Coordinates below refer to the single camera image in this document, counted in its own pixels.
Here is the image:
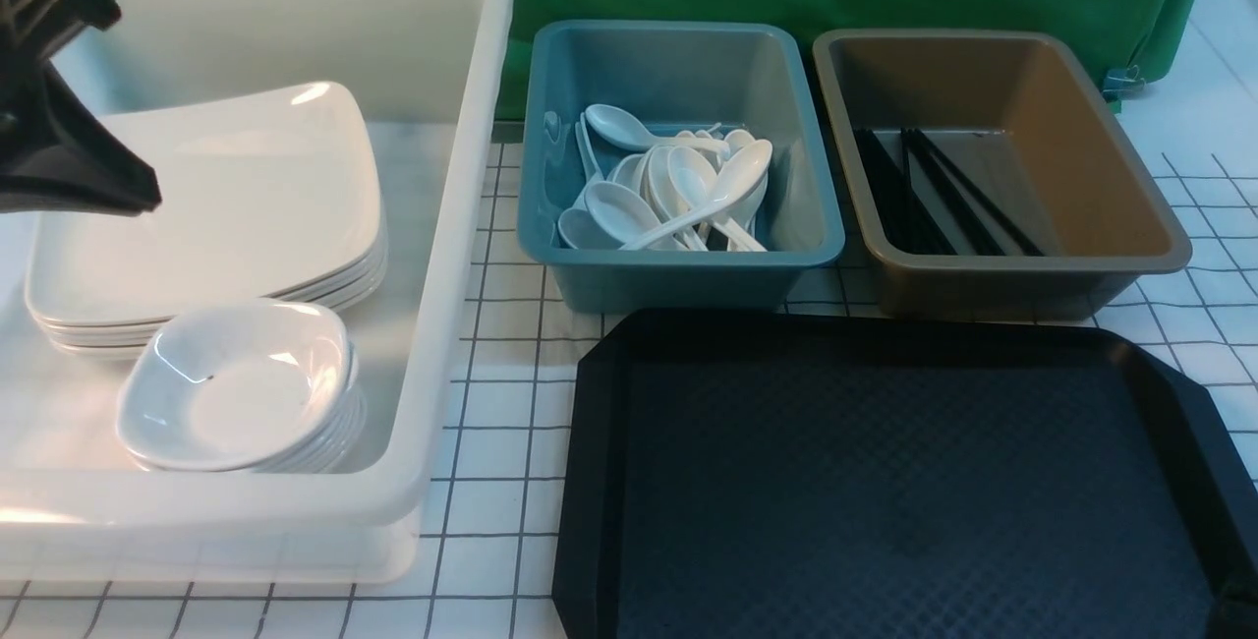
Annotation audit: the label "stacked white plates below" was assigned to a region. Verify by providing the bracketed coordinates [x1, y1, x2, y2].
[26, 221, 389, 361]

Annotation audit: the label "small white sauce dish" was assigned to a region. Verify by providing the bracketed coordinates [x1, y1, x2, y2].
[114, 299, 369, 474]

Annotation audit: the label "black chopsticks in bin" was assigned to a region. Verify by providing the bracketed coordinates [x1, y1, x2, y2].
[854, 128, 1044, 257]

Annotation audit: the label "pile of white spoons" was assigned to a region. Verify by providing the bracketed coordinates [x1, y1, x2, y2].
[557, 104, 772, 252]

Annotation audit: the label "stacked small dishes below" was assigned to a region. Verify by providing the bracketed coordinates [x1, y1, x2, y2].
[114, 356, 369, 474]

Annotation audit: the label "black serving tray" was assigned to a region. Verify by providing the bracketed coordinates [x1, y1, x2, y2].
[551, 309, 1257, 638]

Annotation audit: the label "large white square plate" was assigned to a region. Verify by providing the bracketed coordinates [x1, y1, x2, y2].
[26, 81, 385, 328]

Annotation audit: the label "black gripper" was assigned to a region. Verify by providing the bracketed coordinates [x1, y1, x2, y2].
[1, 0, 162, 216]

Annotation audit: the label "white ceramic soup spoon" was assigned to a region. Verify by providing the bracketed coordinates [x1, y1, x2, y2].
[616, 140, 772, 252]

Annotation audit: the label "brown plastic bin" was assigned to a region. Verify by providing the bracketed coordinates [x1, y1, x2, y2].
[811, 29, 1193, 321]

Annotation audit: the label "large white plastic bin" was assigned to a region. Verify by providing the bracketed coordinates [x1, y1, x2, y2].
[3, 0, 512, 596]

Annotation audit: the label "metal binder clip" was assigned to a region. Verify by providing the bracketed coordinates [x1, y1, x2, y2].
[1099, 65, 1147, 103]

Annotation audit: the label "teal plastic bin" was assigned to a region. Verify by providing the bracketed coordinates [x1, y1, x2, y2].
[517, 20, 845, 314]

